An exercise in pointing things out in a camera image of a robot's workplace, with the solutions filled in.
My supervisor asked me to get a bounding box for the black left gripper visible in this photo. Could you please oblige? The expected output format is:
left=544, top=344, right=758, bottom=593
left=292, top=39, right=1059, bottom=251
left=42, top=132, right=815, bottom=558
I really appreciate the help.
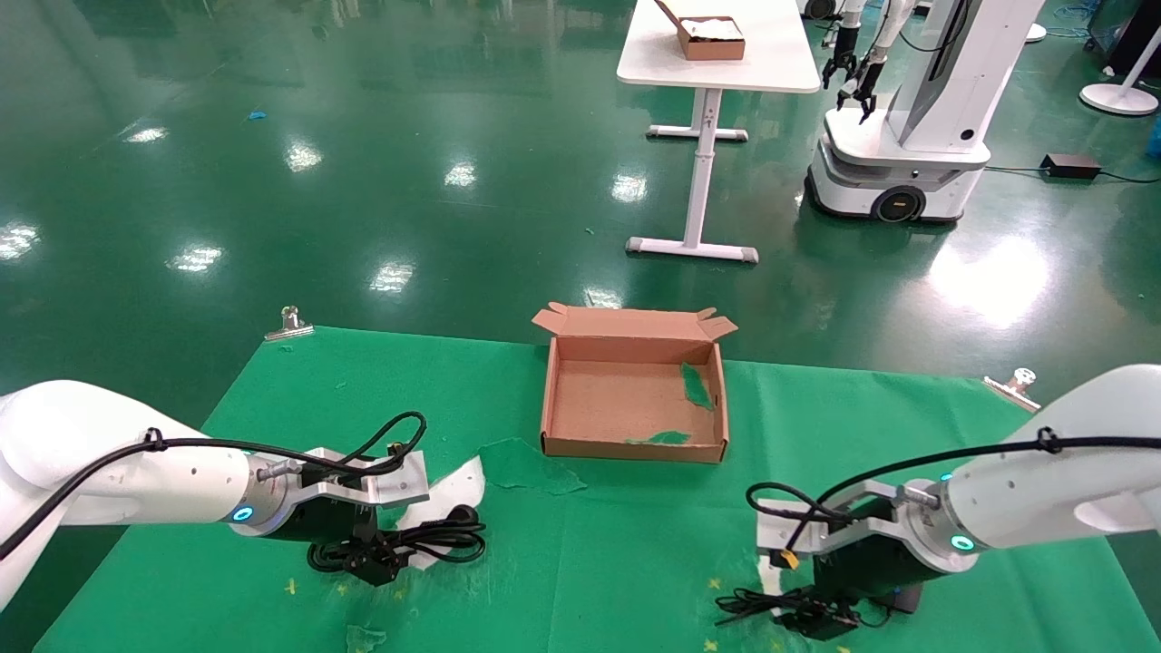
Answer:
left=272, top=504, right=411, bottom=588

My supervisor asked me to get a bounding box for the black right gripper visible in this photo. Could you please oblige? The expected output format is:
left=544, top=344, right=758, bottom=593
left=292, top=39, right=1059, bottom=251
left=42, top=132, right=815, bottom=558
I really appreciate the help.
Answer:
left=778, top=533, right=926, bottom=642

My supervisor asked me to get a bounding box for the thin black usb cable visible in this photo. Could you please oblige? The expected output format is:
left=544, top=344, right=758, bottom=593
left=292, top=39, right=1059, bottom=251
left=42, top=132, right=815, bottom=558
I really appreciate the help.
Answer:
left=715, top=585, right=926, bottom=636

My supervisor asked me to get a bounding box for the black power cable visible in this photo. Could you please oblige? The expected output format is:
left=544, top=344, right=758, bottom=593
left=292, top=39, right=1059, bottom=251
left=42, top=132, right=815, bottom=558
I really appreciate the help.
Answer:
left=307, top=505, right=487, bottom=574

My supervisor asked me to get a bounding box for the open brown cardboard box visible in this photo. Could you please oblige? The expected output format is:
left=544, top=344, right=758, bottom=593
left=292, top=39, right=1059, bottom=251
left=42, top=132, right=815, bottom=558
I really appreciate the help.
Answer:
left=532, top=303, right=738, bottom=464

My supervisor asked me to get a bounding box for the small brown cardboard box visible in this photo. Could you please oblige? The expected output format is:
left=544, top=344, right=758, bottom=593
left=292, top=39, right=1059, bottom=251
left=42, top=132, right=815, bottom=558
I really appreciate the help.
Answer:
left=655, top=0, right=746, bottom=63

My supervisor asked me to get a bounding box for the torn loose green cloth piece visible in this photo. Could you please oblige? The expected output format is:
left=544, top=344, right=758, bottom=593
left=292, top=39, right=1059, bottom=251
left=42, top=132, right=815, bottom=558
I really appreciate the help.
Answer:
left=479, top=438, right=588, bottom=498

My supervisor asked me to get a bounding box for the green table cloth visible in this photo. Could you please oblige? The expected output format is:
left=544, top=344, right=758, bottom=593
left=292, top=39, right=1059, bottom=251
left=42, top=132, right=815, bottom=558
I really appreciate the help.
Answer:
left=32, top=326, right=1161, bottom=653

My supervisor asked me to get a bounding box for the metal table clamp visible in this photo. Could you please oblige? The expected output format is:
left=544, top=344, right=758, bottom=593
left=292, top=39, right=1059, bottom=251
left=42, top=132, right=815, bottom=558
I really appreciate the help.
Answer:
left=983, top=367, right=1042, bottom=414
left=264, top=306, right=316, bottom=343

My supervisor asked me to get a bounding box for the long green cloth scrap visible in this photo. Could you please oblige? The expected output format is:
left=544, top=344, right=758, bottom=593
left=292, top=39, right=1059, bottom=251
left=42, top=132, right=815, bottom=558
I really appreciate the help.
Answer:
left=680, top=362, right=717, bottom=412

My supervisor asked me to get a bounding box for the black power adapter brick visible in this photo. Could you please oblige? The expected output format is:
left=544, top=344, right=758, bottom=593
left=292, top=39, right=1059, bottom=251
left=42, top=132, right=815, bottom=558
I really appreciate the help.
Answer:
left=1040, top=153, right=1102, bottom=180

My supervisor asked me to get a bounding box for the small black robot gripper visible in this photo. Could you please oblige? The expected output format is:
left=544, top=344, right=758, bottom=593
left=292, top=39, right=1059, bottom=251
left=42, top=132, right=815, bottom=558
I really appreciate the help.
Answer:
left=822, top=25, right=859, bottom=91
left=838, top=54, right=883, bottom=124

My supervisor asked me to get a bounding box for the white wheeled robot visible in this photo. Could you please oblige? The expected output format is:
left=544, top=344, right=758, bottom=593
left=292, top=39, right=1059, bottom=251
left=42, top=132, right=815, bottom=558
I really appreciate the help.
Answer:
left=805, top=0, right=1049, bottom=225

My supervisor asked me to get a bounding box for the white standing desk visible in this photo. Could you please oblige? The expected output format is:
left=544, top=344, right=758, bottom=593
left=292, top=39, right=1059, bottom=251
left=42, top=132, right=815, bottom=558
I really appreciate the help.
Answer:
left=617, top=0, right=822, bottom=265

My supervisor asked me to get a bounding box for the white round stand base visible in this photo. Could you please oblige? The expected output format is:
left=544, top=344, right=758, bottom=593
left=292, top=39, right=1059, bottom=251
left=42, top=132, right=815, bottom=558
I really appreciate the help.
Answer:
left=1078, top=50, right=1161, bottom=117

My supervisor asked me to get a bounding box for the dark equipment cabinet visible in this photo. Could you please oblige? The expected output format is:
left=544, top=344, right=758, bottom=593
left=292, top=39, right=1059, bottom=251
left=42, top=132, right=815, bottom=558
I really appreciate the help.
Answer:
left=1087, top=0, right=1161, bottom=78

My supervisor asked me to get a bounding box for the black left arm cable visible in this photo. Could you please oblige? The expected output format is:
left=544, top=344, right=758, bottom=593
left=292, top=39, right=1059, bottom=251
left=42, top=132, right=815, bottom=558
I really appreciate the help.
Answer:
left=0, top=411, right=429, bottom=559

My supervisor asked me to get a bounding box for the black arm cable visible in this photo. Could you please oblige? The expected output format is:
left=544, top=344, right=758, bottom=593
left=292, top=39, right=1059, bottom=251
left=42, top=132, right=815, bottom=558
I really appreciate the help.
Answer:
left=0, top=411, right=429, bottom=559
left=746, top=426, right=1161, bottom=554

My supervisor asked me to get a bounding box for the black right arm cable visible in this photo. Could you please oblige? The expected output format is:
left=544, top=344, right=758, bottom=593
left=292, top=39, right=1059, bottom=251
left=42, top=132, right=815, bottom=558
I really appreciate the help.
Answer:
left=746, top=426, right=1161, bottom=554

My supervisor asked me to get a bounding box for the thin black floor cord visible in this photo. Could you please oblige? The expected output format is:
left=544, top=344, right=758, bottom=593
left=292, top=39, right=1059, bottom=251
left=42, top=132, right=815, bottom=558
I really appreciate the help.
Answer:
left=984, top=165, right=1161, bottom=185

